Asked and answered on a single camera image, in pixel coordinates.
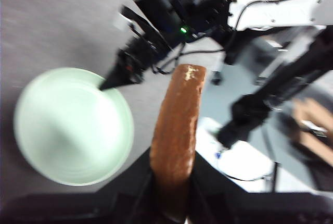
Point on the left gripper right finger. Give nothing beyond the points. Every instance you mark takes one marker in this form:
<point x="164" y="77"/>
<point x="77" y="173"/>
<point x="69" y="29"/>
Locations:
<point x="234" y="208"/>

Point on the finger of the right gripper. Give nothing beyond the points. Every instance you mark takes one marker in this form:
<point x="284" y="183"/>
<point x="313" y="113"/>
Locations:
<point x="115" y="78"/>

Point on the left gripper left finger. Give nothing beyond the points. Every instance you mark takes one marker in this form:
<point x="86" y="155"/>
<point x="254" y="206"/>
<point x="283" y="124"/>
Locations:
<point x="122" y="203"/>

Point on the pale green round plate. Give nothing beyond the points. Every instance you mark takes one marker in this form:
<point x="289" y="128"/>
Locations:
<point x="72" y="127"/>

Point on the light bread slice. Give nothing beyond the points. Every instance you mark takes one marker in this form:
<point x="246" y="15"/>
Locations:
<point x="179" y="119"/>

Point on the white platform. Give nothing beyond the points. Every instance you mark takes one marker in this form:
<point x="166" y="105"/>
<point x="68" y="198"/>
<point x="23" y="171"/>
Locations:
<point x="234" y="156"/>

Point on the black electronics box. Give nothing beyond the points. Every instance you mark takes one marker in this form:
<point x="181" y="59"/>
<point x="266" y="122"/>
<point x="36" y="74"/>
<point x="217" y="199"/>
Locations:
<point x="161" y="2"/>

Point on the white robot frame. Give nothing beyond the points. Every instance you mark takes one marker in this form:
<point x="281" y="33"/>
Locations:
<point x="273" y="13"/>

